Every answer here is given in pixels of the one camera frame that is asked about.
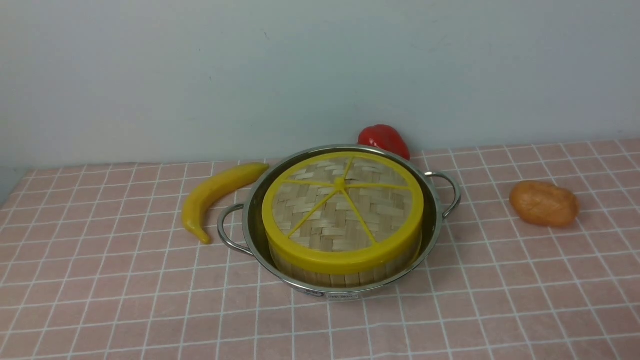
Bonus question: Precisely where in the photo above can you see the yellow bamboo steamer lid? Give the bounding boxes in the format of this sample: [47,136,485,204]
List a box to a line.
[262,150,425,276]

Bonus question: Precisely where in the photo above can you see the yellow bamboo steamer basket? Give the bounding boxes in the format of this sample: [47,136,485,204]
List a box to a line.
[269,232,422,289]

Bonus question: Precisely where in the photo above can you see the stainless steel pot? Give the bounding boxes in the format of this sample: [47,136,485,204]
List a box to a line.
[217,145,461,300]

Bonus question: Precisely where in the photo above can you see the red bell pepper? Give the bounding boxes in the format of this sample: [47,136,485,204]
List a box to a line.
[357,124,410,161]

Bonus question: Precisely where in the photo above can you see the yellow banana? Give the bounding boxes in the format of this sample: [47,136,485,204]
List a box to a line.
[181,162,270,245]

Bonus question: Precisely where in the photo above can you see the orange potato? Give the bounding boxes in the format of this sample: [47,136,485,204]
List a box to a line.
[509,180,580,228]

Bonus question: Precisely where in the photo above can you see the pink checkered tablecloth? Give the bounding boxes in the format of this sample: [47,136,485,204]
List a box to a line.
[0,139,640,360]

